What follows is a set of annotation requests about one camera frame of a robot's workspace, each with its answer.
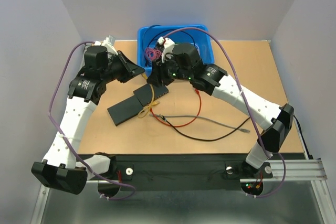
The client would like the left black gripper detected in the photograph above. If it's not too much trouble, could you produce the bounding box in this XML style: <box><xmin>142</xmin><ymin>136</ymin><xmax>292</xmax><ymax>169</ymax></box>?
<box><xmin>101</xmin><ymin>50</ymin><xmax>145</xmax><ymax>83</ymax></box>

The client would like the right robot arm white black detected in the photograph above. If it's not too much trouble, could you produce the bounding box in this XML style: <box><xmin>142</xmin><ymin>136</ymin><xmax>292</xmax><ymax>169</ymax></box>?
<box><xmin>147</xmin><ymin>39</ymin><xmax>294</xmax><ymax>177</ymax></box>

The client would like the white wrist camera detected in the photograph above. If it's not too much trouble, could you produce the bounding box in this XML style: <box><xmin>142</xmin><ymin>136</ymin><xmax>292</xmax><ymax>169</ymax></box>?
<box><xmin>93</xmin><ymin>35</ymin><xmax>118</xmax><ymax>55</ymax></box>
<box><xmin>155</xmin><ymin>37</ymin><xmax>175</xmax><ymax>63</ymax></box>

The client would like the small black network switch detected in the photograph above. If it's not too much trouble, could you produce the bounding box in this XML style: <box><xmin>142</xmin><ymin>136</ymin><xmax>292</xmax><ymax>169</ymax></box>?
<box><xmin>133</xmin><ymin>83</ymin><xmax>169</xmax><ymax>106</ymax></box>

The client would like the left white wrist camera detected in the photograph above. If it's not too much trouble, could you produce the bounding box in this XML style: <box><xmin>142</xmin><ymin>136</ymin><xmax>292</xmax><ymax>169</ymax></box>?
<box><xmin>93</xmin><ymin>35</ymin><xmax>118</xmax><ymax>55</ymax></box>

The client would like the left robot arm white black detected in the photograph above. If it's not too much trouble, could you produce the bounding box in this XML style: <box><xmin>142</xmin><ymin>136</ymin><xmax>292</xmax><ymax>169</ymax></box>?
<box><xmin>31</xmin><ymin>45</ymin><xmax>145</xmax><ymax>195</ymax></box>

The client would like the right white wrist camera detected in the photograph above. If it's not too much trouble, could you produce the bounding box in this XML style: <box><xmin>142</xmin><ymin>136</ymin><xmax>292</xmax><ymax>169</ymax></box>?
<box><xmin>155</xmin><ymin>37</ymin><xmax>175</xmax><ymax>63</ymax></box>

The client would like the grey ethernet cable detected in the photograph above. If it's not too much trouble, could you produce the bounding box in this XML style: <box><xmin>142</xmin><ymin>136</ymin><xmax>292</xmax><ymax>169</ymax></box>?
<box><xmin>149</xmin><ymin>113</ymin><xmax>251</xmax><ymax>133</ymax></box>

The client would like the red ethernet cable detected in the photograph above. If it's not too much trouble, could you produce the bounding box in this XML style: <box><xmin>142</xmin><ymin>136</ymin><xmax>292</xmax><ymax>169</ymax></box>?
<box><xmin>151</xmin><ymin>89</ymin><xmax>202</xmax><ymax>128</ymax></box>

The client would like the large black network switch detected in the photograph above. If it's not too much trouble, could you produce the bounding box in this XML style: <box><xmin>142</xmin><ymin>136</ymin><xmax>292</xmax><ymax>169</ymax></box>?
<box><xmin>107</xmin><ymin>95</ymin><xmax>143</xmax><ymax>126</ymax></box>

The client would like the yellow ethernet cable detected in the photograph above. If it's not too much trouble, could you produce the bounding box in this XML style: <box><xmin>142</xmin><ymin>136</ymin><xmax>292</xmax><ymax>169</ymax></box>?
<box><xmin>138</xmin><ymin>73</ymin><xmax>161</xmax><ymax>119</ymax></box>

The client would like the pink coiled cable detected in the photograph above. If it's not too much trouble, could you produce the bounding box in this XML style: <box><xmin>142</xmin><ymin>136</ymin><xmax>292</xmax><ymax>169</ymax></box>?
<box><xmin>144</xmin><ymin>47</ymin><xmax>162</xmax><ymax>61</ymax></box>

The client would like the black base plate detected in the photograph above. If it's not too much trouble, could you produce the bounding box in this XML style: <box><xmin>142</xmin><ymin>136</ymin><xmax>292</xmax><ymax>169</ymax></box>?
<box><xmin>78</xmin><ymin>152</ymin><xmax>274</xmax><ymax>192</ymax></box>

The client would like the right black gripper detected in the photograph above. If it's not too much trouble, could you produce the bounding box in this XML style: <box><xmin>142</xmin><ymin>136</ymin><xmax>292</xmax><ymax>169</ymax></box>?
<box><xmin>146</xmin><ymin>52</ymin><xmax>192</xmax><ymax>88</ymax></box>

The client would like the blue plastic bin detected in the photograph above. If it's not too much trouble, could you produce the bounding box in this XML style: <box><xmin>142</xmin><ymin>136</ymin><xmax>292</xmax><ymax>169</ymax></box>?
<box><xmin>137</xmin><ymin>25</ymin><xmax>215</xmax><ymax>76</ymax></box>

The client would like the black cable on table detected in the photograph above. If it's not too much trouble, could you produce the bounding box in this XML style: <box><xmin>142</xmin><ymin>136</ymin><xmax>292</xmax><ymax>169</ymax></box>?
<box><xmin>162</xmin><ymin>115</ymin><xmax>312</xmax><ymax>156</ymax></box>

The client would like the black cable in bin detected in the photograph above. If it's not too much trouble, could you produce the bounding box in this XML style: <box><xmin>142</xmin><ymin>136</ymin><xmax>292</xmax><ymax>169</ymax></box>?
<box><xmin>143</xmin><ymin>25</ymin><xmax>196</xmax><ymax>51</ymax></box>

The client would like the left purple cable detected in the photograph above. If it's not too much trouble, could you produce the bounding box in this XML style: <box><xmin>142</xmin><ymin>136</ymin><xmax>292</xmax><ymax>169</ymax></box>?
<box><xmin>47</xmin><ymin>40</ymin><xmax>137</xmax><ymax>201</ymax></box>

